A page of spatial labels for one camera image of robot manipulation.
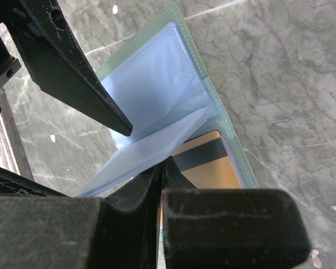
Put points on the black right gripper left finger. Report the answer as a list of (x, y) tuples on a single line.
[(42, 228)]

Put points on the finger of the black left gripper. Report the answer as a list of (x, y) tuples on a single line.
[(57, 64)]

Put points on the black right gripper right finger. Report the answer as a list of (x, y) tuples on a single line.
[(229, 228)]

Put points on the gold credit card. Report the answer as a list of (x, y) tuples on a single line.
[(204, 161)]

